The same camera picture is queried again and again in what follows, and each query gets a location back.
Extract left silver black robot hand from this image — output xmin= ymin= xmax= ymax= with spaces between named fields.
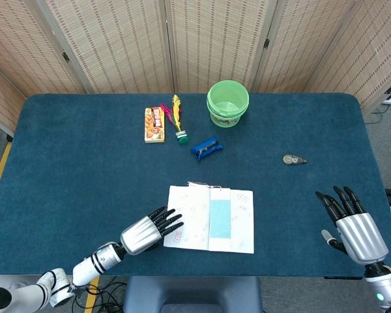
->
xmin=120 ymin=205 xmax=185 ymax=256

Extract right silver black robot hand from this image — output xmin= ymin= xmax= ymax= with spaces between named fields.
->
xmin=315 ymin=185 xmax=389 ymax=264

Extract light blue tasselled bookmark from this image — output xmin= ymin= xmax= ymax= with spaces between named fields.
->
xmin=187 ymin=181 xmax=232 ymax=252

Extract white notebook with yellow cover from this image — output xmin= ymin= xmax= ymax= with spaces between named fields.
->
xmin=163 ymin=185 xmax=255 ymax=255

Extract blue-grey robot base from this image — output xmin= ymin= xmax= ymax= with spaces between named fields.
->
xmin=123 ymin=276 xmax=263 ymax=313

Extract dark blue table cloth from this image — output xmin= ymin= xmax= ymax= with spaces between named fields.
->
xmin=0 ymin=93 xmax=391 ymax=278

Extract feather shuttlecock with green base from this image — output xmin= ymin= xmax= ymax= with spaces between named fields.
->
xmin=160 ymin=94 xmax=190 ymax=145

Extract grey correction tape dispenser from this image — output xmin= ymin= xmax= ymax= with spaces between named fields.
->
xmin=282 ymin=154 xmax=308 ymax=166

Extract blue snack packet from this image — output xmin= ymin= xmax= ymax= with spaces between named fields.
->
xmin=190 ymin=137 xmax=224 ymax=163

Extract yellow curry box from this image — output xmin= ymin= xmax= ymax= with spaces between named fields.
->
xmin=144 ymin=106 xmax=166 ymax=144

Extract green plastic bucket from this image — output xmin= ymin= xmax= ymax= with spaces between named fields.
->
xmin=206 ymin=80 xmax=250 ymax=128

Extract woven folding screen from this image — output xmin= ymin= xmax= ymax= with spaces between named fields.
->
xmin=0 ymin=0 xmax=391 ymax=136

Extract black floor cables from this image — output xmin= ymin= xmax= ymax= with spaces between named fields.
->
xmin=73 ymin=276 xmax=128 ymax=313

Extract thin black power cable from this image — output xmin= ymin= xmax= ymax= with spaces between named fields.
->
xmin=366 ymin=104 xmax=390 ymax=125

